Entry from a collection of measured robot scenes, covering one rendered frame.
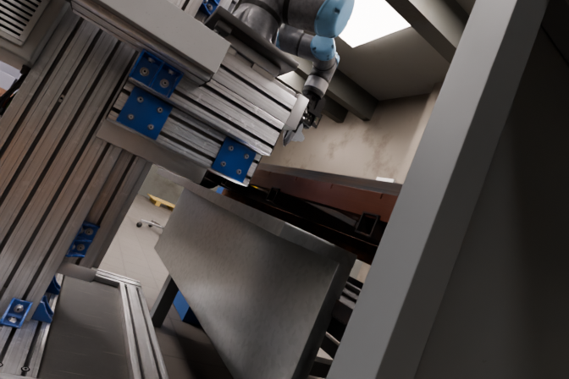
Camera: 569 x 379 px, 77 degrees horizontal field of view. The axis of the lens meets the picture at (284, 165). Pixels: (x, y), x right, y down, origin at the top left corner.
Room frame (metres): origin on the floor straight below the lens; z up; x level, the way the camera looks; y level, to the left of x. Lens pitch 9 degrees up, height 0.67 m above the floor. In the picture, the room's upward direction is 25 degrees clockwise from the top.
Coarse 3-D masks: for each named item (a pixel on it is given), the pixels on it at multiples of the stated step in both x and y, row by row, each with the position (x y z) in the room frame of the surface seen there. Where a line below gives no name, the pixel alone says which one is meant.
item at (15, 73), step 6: (0, 66) 4.85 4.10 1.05; (6, 66) 4.88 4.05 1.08; (0, 72) 4.53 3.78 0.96; (6, 72) 4.89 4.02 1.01; (12, 72) 4.92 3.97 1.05; (18, 72) 4.94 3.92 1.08; (0, 78) 4.55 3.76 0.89; (6, 78) 4.57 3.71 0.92; (12, 78) 4.59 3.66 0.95; (18, 78) 4.61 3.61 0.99; (0, 84) 4.56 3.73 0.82; (6, 84) 4.58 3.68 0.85; (12, 84) 4.61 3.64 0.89; (6, 90) 4.60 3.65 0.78; (18, 90) 4.64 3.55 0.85
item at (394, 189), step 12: (264, 168) 1.39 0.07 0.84; (276, 168) 1.31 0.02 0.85; (288, 168) 1.24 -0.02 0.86; (300, 168) 1.17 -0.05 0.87; (324, 180) 1.03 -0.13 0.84; (336, 180) 0.99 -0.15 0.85; (348, 180) 0.94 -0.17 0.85; (360, 180) 0.90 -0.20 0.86; (372, 180) 0.87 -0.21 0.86; (384, 192) 0.82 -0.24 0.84; (396, 192) 0.79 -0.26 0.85; (312, 204) 1.65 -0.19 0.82; (336, 216) 1.72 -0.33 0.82; (348, 216) 1.42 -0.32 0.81
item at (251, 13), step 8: (248, 0) 0.80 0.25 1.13; (256, 0) 0.80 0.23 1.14; (240, 8) 0.81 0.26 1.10; (248, 8) 0.80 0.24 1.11; (256, 8) 0.80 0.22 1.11; (264, 8) 0.80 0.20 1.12; (272, 8) 0.80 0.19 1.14; (240, 16) 0.80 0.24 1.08; (248, 16) 0.79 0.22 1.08; (256, 16) 0.79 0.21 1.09; (264, 16) 0.80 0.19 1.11; (272, 16) 0.81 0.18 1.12; (248, 24) 0.78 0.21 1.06; (256, 24) 0.78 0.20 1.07; (264, 24) 0.80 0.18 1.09; (272, 24) 0.81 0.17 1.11; (280, 24) 0.85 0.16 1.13; (264, 32) 0.79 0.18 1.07; (272, 32) 0.81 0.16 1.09; (272, 40) 0.84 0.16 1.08
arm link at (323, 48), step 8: (304, 40) 1.03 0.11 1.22; (312, 40) 1.01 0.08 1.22; (320, 40) 1.00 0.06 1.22; (328, 40) 1.00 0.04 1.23; (304, 48) 1.04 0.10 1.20; (312, 48) 1.01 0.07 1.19; (320, 48) 1.00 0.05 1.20; (328, 48) 1.00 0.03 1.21; (304, 56) 1.06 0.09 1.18; (312, 56) 1.04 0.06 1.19; (320, 56) 1.02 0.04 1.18; (328, 56) 1.02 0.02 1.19; (320, 64) 1.07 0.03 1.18; (328, 64) 1.07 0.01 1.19
